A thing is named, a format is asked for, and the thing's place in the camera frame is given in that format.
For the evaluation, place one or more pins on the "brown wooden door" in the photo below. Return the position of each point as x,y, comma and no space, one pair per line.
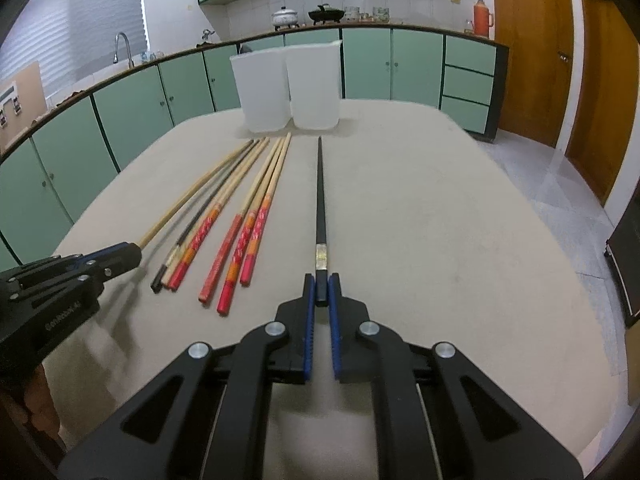
530,50
607,100

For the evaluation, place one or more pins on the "green base kitchen cabinet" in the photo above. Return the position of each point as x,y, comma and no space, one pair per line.
130,105

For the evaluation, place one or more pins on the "metal sink faucet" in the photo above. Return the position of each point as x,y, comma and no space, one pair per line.
122,40

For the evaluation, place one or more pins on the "black wok with lid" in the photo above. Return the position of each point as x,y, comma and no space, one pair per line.
326,12

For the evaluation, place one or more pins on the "small kettle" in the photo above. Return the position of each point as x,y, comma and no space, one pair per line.
207,36

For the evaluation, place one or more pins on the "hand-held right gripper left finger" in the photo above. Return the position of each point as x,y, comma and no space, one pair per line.
309,340

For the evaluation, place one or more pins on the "wooden board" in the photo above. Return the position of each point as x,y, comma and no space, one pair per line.
25,85

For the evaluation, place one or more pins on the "patterned ceramic jar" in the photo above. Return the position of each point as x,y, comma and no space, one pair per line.
381,13
352,12

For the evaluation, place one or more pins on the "black chopstick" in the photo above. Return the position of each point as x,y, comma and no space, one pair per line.
197,221
320,200

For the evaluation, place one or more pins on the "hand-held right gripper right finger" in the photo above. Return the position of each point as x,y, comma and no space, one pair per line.
334,340

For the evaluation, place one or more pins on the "orange thermos flask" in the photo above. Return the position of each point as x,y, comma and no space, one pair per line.
482,17

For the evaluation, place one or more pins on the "green cabinet drawer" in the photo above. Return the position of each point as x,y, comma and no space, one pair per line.
465,114
467,85
470,54

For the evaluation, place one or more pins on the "person's left hand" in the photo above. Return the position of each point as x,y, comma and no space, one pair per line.
42,405

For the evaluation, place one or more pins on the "gas stove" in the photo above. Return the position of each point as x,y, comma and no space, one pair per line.
302,25

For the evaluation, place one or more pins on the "small glass jar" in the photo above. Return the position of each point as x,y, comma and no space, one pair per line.
468,26

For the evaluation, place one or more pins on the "white plastic container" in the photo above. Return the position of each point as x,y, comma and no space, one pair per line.
315,85
262,90

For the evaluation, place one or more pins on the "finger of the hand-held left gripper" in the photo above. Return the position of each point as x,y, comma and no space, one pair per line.
112,271
112,251

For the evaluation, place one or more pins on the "plain bamboo chopstick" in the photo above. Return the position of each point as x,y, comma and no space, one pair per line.
220,169

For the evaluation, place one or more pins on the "white cooking pot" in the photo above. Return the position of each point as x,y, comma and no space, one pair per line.
285,16

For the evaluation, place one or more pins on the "chopsticks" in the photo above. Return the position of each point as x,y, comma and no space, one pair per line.
222,260

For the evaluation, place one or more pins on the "black glass cabinet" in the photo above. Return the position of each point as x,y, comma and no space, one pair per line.
625,270

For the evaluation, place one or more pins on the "white window blind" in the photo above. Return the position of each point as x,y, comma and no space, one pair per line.
75,25

